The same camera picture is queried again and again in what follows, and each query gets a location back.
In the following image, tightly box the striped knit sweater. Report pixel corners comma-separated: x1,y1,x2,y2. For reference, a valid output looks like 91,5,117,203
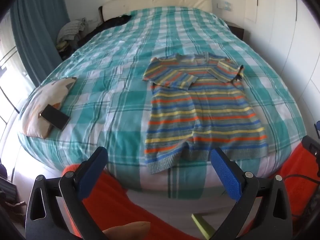
143,53,268,174

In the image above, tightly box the orange fleece clothing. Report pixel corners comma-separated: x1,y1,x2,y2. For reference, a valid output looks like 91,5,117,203
61,163,201,240

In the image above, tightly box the pile of clothes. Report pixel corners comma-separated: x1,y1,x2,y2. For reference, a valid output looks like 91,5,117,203
56,18,88,60

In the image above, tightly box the person's left hand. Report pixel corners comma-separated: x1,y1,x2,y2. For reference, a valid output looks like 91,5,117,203
103,222,150,240

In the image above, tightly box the green object on floor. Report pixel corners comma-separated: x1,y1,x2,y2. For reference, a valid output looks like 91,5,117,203
191,213,216,239

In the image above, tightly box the white patterned pillow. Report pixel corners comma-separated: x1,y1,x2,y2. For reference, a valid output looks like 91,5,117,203
21,77,76,139

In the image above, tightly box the black smartphone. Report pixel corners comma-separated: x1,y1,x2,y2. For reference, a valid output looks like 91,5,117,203
40,105,70,130

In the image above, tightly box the teal checked bed cover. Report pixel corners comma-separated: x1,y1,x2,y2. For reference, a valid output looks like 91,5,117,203
18,7,306,199

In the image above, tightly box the white wardrobe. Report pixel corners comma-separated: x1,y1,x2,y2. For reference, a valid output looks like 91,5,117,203
244,0,319,140

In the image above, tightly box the dark bedside table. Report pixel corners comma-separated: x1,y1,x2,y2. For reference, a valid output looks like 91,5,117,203
226,21,245,40

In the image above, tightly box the teal curtain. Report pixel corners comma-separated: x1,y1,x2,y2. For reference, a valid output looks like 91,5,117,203
10,0,69,87

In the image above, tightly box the black garment on bed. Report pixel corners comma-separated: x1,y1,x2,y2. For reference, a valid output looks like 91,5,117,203
78,15,132,48

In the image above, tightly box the cream padded headboard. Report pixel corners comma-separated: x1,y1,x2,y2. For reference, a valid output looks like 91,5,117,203
98,0,213,22

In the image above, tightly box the black cable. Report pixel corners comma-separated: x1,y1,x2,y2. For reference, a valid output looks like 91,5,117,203
282,174,320,184

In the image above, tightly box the white wall socket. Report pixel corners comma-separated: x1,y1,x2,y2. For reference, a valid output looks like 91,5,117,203
217,1,232,11

